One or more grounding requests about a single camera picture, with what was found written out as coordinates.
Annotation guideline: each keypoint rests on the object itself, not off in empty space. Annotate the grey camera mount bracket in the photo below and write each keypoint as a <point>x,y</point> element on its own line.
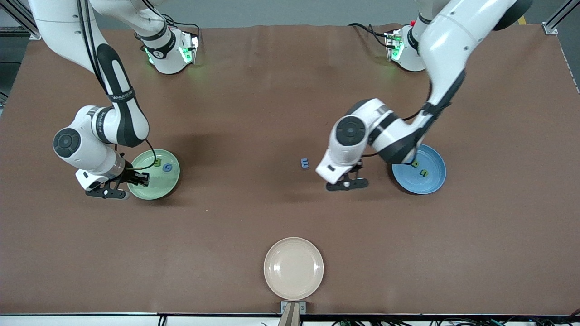
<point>285,308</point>

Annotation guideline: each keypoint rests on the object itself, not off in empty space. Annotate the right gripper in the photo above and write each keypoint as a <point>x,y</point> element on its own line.
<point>129,175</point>

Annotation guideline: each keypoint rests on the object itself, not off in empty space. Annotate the aluminium profile frame post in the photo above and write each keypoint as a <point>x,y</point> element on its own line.
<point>550,28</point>
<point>31,32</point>

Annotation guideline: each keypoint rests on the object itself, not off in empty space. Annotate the brown table cover sheet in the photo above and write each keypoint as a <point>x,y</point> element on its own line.
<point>272,217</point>

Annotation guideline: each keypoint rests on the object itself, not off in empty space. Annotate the blue round plate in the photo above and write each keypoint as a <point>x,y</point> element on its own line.
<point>430,183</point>

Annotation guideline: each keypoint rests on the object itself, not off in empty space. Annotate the beige round plate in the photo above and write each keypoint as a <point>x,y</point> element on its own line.
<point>293,268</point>

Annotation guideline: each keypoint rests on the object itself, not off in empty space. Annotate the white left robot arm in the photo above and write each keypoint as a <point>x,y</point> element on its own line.
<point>453,40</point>

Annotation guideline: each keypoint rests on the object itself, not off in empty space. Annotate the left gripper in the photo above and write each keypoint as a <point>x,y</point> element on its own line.
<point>359,163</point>

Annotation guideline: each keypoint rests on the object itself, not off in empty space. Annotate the green round plate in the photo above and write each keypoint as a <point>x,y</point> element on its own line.
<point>165,183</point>

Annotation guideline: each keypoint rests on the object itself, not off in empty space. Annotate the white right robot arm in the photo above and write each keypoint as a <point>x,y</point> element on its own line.
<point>59,22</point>

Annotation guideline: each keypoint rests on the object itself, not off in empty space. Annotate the blue foam letter E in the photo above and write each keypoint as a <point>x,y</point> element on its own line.
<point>304,163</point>

